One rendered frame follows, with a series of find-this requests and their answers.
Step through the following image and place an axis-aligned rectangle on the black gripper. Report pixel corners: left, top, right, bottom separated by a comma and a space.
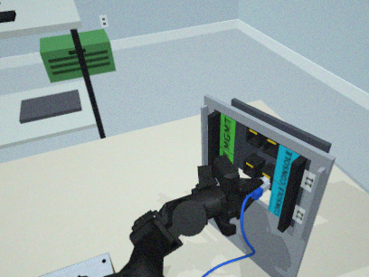
189, 154, 263, 237

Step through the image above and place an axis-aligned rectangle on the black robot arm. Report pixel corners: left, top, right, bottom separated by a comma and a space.
104, 165, 218, 277

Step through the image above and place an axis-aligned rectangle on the blue network cable plug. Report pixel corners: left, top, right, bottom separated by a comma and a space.
202, 176, 270, 277

